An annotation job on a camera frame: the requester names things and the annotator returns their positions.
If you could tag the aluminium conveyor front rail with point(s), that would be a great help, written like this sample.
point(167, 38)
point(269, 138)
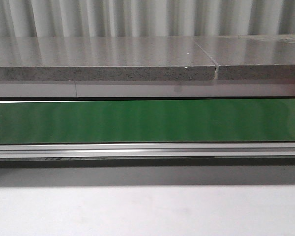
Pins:
point(148, 150)

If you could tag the white conveyor back panel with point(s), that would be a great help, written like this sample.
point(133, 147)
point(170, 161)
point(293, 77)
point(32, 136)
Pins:
point(101, 89)

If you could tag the green conveyor belt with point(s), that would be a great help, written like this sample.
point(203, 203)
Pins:
point(130, 121)

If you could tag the grey stone slab left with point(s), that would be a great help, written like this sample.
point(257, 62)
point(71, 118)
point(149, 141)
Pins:
point(103, 59)

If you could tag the grey stone slab right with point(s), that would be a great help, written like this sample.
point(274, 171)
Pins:
point(251, 57)

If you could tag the white corrugated curtain backdrop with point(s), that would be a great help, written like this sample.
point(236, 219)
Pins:
point(21, 18)

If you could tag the grey stone slab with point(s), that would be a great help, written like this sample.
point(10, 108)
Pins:
point(251, 57)
point(103, 59)

